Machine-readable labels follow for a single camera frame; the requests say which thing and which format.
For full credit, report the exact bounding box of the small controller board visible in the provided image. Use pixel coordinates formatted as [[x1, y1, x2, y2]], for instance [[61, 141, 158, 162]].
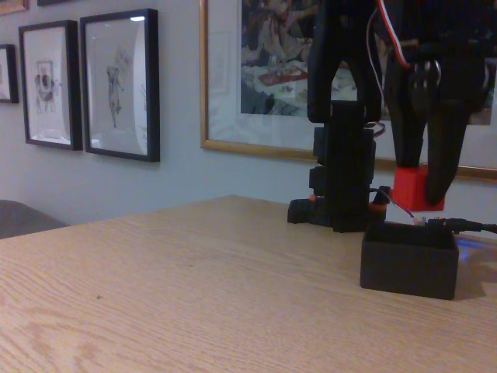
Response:
[[409, 214, 446, 228]]

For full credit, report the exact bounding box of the black framed portrait drawing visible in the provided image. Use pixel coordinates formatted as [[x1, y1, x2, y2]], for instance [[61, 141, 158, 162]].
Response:
[[18, 19, 84, 152]]

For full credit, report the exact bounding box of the orange table clamp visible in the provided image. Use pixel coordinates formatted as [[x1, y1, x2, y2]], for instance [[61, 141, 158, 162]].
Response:
[[367, 185, 393, 222]]

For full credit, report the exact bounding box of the red cube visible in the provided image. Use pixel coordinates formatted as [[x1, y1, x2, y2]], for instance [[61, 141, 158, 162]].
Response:
[[391, 166, 447, 213]]

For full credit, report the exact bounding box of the black framed figure drawing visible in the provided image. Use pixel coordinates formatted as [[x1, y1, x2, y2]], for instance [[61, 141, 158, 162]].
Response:
[[78, 8, 162, 164]]

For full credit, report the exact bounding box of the thin wire to controller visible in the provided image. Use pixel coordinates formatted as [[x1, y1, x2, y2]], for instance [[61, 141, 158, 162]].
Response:
[[378, 186, 419, 225]]

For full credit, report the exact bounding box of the small gold picture frame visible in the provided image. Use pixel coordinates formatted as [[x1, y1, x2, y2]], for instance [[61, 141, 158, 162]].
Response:
[[0, 0, 30, 16]]

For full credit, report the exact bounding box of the black power cable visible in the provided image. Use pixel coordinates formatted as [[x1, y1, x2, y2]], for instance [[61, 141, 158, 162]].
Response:
[[429, 217, 497, 235]]

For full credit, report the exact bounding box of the red white servo cable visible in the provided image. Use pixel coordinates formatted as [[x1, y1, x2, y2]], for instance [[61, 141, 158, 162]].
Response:
[[364, 0, 412, 102]]

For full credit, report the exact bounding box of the black box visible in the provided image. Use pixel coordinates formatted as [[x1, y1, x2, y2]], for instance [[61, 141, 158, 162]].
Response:
[[360, 221, 461, 302]]

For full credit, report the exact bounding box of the small black picture frame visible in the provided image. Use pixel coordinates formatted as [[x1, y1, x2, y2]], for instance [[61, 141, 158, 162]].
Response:
[[0, 43, 20, 104]]

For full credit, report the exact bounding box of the grey sofa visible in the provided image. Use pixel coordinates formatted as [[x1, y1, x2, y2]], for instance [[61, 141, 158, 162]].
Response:
[[0, 199, 71, 240]]

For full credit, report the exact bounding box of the large gold framed painting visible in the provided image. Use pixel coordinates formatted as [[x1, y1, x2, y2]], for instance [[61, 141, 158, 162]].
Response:
[[198, 0, 497, 180]]

